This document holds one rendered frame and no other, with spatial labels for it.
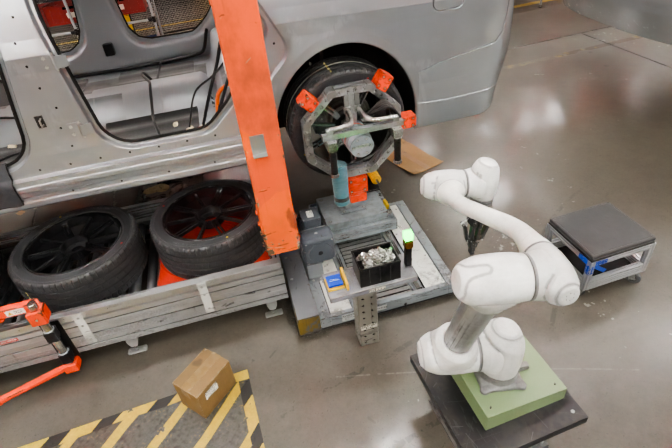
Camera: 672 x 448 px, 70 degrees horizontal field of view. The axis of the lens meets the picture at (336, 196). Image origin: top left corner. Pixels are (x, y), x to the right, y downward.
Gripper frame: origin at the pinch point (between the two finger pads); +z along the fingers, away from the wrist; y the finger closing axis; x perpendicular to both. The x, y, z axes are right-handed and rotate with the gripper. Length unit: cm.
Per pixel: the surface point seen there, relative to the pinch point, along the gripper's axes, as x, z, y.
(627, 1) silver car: 193, -41, 182
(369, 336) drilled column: 15, 69, -39
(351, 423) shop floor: -25, 77, -55
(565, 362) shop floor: -13, 70, 52
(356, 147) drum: 71, -10, -37
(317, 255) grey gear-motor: 54, 46, -61
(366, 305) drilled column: 15, 45, -41
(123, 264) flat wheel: 57, 40, -163
